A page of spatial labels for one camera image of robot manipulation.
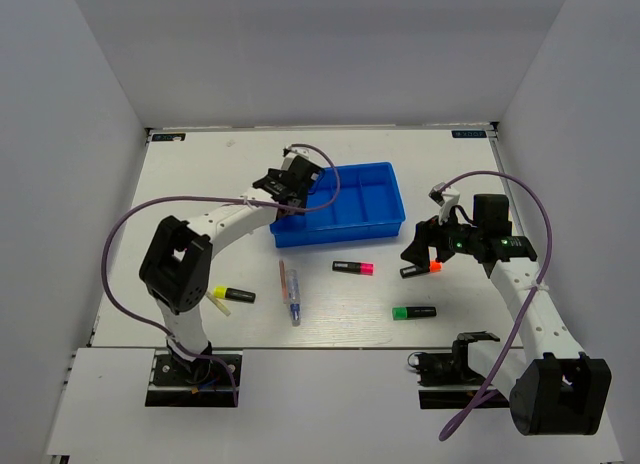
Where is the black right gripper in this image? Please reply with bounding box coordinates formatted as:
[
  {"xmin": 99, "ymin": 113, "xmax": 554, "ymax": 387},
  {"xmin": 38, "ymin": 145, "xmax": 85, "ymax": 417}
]
[{"xmin": 401, "ymin": 204, "xmax": 483, "ymax": 269}]

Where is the orange cap black highlighter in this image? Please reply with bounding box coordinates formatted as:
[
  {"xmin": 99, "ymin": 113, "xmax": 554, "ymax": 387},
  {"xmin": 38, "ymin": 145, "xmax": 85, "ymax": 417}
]
[{"xmin": 399, "ymin": 260, "xmax": 442, "ymax": 279}]

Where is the yellow cap black highlighter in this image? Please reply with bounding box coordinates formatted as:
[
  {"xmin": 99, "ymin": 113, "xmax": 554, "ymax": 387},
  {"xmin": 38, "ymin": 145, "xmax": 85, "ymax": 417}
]
[{"xmin": 213, "ymin": 286, "xmax": 256, "ymax": 303}]

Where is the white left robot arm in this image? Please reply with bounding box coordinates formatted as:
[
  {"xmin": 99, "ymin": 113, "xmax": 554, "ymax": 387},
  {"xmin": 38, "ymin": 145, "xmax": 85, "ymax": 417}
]
[{"xmin": 139, "ymin": 151, "xmax": 324, "ymax": 383}]

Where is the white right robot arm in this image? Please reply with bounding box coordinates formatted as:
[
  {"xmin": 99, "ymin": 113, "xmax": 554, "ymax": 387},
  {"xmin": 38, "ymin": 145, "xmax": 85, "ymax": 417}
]
[{"xmin": 401, "ymin": 190, "xmax": 611, "ymax": 435}]

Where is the green cap black highlighter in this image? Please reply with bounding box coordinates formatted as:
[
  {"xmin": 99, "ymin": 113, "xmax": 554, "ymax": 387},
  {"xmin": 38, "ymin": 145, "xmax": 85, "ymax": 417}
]
[{"xmin": 392, "ymin": 306, "xmax": 437, "ymax": 321}]

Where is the pink cap black highlighter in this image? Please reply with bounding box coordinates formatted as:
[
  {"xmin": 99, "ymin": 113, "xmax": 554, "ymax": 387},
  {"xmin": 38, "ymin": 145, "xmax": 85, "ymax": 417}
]
[{"xmin": 332, "ymin": 261, "xmax": 374, "ymax": 276}]

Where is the tan pencil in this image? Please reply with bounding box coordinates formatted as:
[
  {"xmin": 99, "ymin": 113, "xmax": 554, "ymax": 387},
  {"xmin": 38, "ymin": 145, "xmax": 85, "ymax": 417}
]
[{"xmin": 279, "ymin": 260, "xmax": 288, "ymax": 305}]

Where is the blue divided plastic bin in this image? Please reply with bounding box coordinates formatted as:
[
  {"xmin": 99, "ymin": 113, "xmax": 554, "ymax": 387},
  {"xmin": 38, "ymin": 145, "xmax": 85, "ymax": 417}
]
[{"xmin": 270, "ymin": 162, "xmax": 406, "ymax": 248}]

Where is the left corner label sticker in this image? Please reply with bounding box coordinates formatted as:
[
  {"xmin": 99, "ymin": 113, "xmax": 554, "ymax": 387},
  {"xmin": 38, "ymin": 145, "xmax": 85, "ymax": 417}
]
[{"xmin": 151, "ymin": 133, "xmax": 186, "ymax": 142}]

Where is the corner label sticker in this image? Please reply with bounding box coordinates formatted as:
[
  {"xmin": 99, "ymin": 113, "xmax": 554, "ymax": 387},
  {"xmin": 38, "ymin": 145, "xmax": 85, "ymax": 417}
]
[
  {"xmin": 451, "ymin": 129, "xmax": 487, "ymax": 139},
  {"xmin": 151, "ymin": 133, "xmax": 186, "ymax": 142}
]

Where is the right corner label sticker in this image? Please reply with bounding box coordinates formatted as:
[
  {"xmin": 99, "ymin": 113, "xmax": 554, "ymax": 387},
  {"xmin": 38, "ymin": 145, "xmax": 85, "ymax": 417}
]
[{"xmin": 451, "ymin": 129, "xmax": 487, "ymax": 139}]

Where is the pale yellow pen tube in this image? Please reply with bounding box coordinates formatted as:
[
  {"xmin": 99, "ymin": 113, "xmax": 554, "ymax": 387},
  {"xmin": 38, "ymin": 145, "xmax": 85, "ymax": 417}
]
[{"xmin": 206, "ymin": 292, "xmax": 231, "ymax": 317}]

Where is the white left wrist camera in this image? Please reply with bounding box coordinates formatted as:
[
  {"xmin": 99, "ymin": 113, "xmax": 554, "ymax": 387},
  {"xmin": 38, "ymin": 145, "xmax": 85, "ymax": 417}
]
[{"xmin": 280, "ymin": 145, "xmax": 308, "ymax": 171}]

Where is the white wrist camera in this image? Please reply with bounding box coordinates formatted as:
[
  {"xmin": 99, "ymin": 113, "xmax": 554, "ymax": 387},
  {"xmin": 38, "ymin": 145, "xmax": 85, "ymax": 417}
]
[
  {"xmin": 280, "ymin": 145, "xmax": 308, "ymax": 171},
  {"xmin": 429, "ymin": 183, "xmax": 460, "ymax": 225}
]

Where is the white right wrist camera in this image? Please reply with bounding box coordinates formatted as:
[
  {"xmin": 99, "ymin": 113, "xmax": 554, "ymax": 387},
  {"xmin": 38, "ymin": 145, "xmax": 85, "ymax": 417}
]
[{"xmin": 429, "ymin": 183, "xmax": 460, "ymax": 225}]

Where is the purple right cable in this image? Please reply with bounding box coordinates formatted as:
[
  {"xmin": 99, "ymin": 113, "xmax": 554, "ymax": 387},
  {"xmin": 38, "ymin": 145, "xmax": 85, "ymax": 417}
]
[{"xmin": 438, "ymin": 169, "xmax": 555, "ymax": 443}]

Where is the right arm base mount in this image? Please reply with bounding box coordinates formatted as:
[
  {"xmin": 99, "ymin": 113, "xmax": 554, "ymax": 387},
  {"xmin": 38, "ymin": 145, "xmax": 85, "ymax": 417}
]
[{"xmin": 407, "ymin": 331, "xmax": 502, "ymax": 410}]

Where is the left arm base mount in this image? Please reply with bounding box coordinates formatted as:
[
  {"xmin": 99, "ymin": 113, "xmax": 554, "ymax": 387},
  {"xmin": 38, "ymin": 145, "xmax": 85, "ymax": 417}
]
[{"xmin": 145, "ymin": 352, "xmax": 236, "ymax": 408}]

